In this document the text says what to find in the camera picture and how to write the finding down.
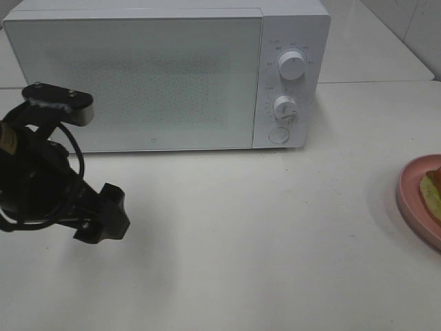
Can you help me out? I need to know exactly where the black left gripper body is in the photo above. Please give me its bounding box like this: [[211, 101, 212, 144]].
[[20, 139, 103, 230]]

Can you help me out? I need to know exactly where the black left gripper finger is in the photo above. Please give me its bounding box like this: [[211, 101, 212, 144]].
[[99, 183, 125, 210], [73, 206, 130, 243]]

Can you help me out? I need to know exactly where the white microwave door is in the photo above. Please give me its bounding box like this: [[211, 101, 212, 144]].
[[5, 18, 261, 152]]

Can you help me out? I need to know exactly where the round white door button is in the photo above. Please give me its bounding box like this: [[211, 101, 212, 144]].
[[269, 128, 289, 144]]

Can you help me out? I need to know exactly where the white timer knob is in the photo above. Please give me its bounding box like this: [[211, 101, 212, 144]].
[[274, 96, 298, 121]]

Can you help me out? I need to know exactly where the white power knob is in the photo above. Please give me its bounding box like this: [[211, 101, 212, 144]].
[[278, 50, 305, 81]]

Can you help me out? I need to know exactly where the pink round plate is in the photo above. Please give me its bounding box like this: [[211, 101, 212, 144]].
[[396, 154, 440, 252]]

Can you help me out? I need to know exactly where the white bread sandwich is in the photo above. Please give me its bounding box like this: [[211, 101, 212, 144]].
[[420, 168, 441, 223]]

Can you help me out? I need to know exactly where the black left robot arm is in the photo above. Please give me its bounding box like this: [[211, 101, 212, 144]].
[[1, 121, 130, 244]]

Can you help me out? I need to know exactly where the white microwave oven body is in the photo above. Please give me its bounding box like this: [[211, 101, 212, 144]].
[[2, 1, 331, 150]]

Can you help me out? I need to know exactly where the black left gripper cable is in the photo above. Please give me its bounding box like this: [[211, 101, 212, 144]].
[[0, 122, 85, 234]]

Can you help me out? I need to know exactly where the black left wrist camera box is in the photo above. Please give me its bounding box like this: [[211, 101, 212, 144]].
[[21, 82, 94, 127]]

